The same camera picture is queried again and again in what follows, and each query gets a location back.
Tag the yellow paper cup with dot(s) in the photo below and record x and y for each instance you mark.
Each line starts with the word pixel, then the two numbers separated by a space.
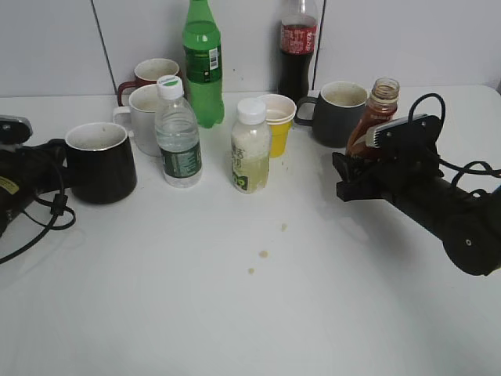
pixel 280 131

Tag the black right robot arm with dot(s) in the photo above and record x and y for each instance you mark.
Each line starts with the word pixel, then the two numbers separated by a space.
pixel 469 228

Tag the cola bottle red label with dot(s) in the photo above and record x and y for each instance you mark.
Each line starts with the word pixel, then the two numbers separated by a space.
pixel 298 30

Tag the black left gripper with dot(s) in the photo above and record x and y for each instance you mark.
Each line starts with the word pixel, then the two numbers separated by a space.
pixel 27 171

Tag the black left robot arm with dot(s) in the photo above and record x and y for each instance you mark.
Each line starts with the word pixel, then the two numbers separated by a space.
pixel 10 209

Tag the clear water bottle green label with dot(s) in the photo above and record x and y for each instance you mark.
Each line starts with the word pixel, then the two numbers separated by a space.
pixel 177 134

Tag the green soda bottle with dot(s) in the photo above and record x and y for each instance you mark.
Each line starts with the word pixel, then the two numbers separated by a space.
pixel 201 41

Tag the white ceramic mug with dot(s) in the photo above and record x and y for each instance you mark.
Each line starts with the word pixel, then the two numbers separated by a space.
pixel 139 117

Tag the white paper cup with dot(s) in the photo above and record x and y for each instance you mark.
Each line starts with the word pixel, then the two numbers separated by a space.
pixel 278 108

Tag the brown Nescafe coffee bottle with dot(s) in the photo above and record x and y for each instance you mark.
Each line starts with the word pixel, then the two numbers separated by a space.
pixel 380 108

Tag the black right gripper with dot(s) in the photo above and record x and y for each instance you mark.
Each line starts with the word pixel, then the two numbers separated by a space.
pixel 406 175

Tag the juice bottle white cap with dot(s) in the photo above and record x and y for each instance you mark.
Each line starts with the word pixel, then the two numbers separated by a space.
pixel 251 140

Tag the dark grey ceramic mug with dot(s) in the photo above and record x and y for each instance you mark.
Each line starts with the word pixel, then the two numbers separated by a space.
pixel 337 111

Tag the dark red ceramic mug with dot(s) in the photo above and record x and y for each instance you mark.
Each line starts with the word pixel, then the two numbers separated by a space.
pixel 146 73

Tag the black ceramic mug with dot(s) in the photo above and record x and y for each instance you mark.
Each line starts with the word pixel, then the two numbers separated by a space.
pixel 101 162

